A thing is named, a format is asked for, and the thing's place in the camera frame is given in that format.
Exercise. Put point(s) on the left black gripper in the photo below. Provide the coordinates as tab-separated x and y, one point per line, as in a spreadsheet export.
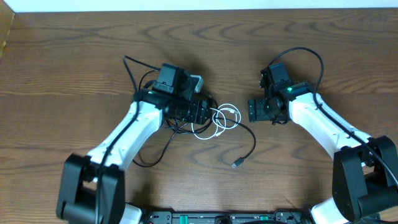
203	113

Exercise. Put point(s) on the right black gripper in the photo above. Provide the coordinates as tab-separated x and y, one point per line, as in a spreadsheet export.
256	111

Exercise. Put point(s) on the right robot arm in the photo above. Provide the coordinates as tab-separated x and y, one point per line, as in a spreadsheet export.
364	180

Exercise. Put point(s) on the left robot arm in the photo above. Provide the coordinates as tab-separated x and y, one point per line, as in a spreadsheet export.
92	188

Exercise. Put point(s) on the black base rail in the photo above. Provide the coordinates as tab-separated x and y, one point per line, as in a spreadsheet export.
217	217

